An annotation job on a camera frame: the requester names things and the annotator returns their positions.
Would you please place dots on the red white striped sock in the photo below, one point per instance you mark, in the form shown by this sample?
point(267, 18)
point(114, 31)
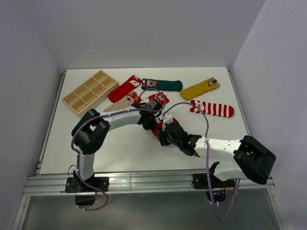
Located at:
point(215, 109)

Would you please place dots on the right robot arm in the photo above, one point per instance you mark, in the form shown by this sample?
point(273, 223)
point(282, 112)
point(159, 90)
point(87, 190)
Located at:
point(238, 158)

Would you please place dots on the red sock with santa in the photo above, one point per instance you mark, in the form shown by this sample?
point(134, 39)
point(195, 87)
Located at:
point(160, 127)

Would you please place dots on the yellow sock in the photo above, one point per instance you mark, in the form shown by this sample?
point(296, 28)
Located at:
point(199, 89)

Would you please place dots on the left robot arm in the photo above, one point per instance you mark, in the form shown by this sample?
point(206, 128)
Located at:
point(90, 133)

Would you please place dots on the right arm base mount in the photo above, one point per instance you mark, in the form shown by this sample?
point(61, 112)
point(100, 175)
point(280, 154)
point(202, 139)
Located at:
point(200, 182)

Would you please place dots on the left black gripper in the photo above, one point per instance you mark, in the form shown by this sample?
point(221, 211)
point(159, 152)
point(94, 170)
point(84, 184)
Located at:
point(152, 125)

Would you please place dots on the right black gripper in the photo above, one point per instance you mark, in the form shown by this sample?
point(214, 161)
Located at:
point(161, 138)

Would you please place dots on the dark green sock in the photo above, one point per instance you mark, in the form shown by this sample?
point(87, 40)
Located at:
point(162, 85)

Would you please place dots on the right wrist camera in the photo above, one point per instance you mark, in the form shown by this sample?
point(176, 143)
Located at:
point(166, 119)

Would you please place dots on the beige sock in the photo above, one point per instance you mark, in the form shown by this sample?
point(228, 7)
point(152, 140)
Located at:
point(125, 102)

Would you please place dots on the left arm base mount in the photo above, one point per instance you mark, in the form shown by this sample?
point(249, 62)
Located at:
point(92, 185)

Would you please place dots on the aluminium front rail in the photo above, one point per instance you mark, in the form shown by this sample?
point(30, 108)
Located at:
point(119, 183)

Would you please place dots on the red sock upper left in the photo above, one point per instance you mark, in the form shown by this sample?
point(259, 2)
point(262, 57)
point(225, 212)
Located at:
point(124, 89)

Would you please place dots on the wooden compartment tray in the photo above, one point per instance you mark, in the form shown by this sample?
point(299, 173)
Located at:
point(90, 93)

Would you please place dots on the red sock centre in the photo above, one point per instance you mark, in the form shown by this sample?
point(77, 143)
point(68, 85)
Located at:
point(160, 97)

